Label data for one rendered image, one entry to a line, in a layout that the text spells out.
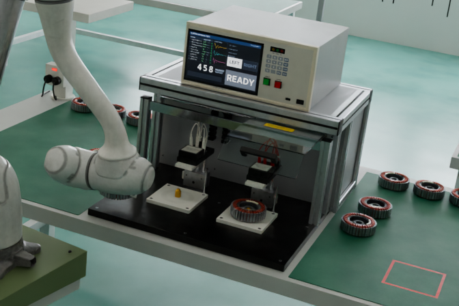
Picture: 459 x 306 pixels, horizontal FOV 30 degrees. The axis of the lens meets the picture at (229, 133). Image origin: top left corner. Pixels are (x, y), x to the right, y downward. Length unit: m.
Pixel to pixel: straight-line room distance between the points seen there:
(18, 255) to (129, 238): 0.45
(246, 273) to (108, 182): 0.49
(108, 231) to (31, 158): 0.57
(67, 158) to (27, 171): 0.69
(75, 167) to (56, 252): 0.23
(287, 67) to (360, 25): 6.47
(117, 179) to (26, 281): 0.35
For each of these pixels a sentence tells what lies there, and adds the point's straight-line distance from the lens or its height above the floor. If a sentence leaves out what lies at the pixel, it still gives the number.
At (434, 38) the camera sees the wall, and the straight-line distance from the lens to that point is 8.96.
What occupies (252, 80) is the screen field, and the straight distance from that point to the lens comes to 2.68.
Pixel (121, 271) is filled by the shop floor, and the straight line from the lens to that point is 3.90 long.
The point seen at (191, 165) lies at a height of 0.88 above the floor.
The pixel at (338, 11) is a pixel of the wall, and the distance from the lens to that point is 9.13.
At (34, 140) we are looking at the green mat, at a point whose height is 0.75.
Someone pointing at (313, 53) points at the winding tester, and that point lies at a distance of 2.60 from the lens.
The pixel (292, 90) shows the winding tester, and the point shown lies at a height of 1.17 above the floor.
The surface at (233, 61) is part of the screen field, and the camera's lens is 2.69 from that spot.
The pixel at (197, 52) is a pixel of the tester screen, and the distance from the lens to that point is 2.74.
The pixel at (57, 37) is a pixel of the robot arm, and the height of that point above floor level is 1.37.
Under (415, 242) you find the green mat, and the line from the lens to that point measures 2.78.
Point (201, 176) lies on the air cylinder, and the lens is 2.84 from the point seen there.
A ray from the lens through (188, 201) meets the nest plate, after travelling 2.73.
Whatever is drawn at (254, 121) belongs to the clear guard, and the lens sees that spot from 2.66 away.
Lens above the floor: 1.91
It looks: 20 degrees down
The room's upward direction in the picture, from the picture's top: 7 degrees clockwise
